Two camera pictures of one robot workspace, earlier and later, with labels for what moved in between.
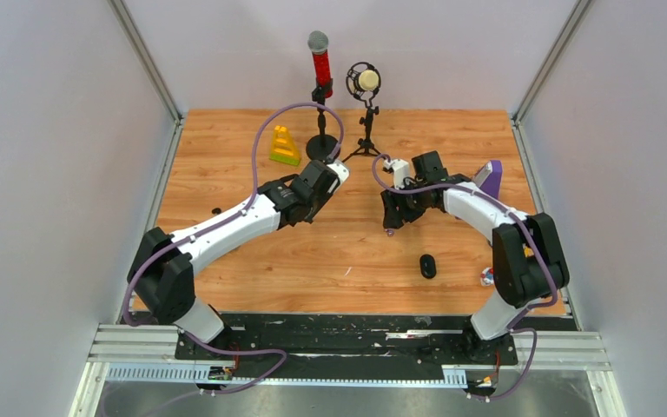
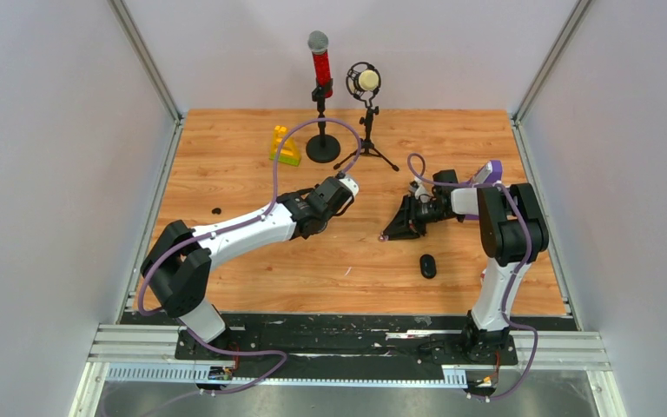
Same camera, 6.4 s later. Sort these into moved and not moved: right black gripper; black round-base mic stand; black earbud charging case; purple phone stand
Moved: right black gripper
Not moved: black round-base mic stand; black earbud charging case; purple phone stand
